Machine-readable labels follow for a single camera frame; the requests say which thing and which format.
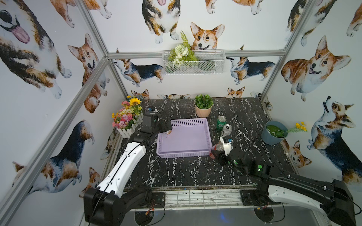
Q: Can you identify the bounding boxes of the red soda can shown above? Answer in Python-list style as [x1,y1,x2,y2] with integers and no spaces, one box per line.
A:
[213,143,224,153]

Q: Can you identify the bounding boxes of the purple plastic basket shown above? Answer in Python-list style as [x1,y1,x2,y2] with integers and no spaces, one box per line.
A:
[156,118,212,159]

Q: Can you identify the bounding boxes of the silver white can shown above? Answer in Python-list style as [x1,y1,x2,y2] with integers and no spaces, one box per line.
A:
[220,124,232,137]

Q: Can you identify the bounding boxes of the green soda can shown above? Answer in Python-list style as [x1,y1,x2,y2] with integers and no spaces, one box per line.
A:
[216,115,227,132]

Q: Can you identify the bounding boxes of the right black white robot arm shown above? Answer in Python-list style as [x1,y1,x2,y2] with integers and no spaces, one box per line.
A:
[211,148,356,226]

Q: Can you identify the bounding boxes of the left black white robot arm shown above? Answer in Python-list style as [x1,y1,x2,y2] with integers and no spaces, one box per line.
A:
[84,115,172,226]

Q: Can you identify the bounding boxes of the colourful flowers in white planter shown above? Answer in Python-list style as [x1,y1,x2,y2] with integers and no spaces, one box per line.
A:
[112,96,143,138]

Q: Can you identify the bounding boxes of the green plant in pink pot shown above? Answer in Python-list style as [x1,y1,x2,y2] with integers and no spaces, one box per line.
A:
[195,94,214,118]

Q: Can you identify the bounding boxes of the blue pot with moss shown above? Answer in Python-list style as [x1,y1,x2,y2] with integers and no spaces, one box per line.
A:
[261,121,288,145]

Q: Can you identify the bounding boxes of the yellow artificial flower stem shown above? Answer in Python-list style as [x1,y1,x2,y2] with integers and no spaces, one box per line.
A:
[276,121,308,137]

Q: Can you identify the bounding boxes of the white flower fern bouquet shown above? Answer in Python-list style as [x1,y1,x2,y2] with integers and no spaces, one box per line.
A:
[168,31,199,67]

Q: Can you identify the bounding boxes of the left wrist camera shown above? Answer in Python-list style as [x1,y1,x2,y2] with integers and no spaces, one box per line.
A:
[140,111,158,134]

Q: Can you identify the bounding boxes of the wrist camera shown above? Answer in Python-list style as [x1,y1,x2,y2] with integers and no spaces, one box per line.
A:
[220,135,233,156]
[140,111,158,134]

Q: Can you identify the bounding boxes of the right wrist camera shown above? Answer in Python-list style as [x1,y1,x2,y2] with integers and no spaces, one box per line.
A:
[220,135,233,156]

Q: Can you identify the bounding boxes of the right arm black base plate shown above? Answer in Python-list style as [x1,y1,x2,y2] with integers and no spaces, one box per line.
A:
[239,190,281,207]

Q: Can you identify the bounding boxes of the white wire wall basket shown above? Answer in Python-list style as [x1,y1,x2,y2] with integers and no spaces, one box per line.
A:
[162,50,226,75]

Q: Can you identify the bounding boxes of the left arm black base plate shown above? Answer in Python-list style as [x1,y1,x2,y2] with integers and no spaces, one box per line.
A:
[131,192,166,210]

